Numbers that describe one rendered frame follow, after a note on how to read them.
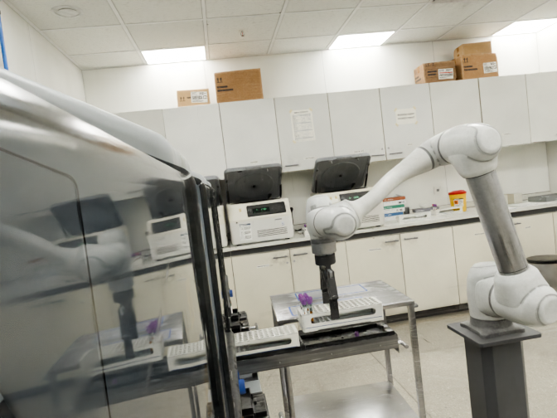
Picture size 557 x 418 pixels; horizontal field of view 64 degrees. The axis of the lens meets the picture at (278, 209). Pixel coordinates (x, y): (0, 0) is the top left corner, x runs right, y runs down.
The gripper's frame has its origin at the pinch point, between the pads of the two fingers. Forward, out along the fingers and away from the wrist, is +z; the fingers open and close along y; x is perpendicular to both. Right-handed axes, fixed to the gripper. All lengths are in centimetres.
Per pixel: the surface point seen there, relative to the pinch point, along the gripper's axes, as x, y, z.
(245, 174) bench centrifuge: 9, 252, -60
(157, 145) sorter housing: 39, -118, -51
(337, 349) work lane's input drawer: 0.7, -6.8, 12.8
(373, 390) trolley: -31, 60, 64
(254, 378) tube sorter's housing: 30.7, -6.8, 17.9
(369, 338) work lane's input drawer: -11.2, -6.2, 11.1
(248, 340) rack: 31.3, -4.8, 5.1
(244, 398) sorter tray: 35, -38, 10
